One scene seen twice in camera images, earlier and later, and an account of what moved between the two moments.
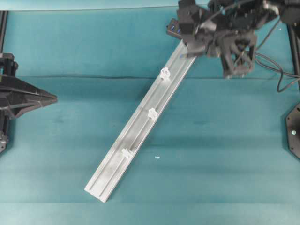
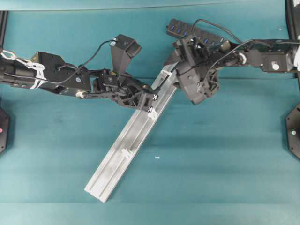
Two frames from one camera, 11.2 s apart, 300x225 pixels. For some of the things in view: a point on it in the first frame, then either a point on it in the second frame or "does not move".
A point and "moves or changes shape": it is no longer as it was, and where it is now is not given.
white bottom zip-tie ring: (126, 153) does not move
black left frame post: (3, 14) does not move
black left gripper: (11, 86) -> (129, 92)
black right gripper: (236, 42) -> (198, 69)
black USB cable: (183, 56) moves or changes shape
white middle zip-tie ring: (152, 114) does not move
